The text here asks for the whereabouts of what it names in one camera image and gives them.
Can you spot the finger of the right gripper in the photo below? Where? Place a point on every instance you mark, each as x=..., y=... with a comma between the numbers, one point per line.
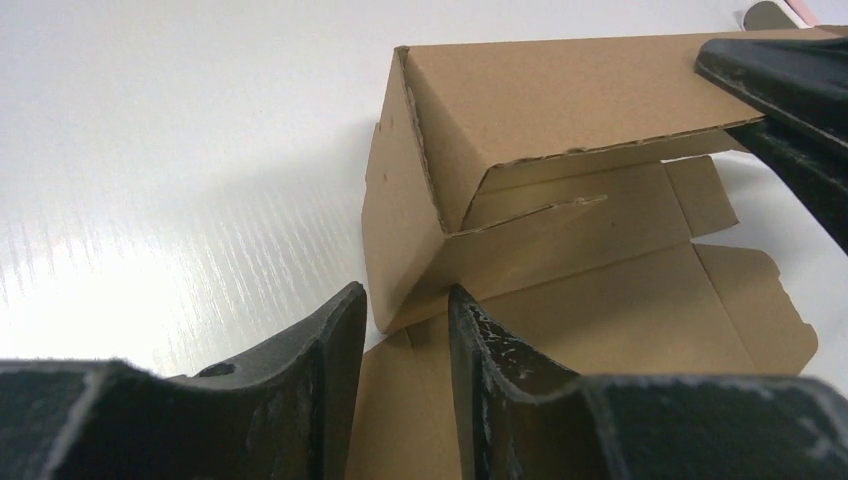
x=800, y=86

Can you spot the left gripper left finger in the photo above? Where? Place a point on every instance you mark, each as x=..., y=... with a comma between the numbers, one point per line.
x=283, y=409

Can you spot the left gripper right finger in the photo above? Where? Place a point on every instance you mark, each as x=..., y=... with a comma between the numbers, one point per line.
x=521, y=415

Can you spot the brown cardboard box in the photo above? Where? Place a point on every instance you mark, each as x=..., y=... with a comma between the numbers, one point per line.
x=565, y=184

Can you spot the small pink white stapler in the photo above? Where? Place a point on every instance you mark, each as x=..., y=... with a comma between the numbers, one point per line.
x=777, y=14

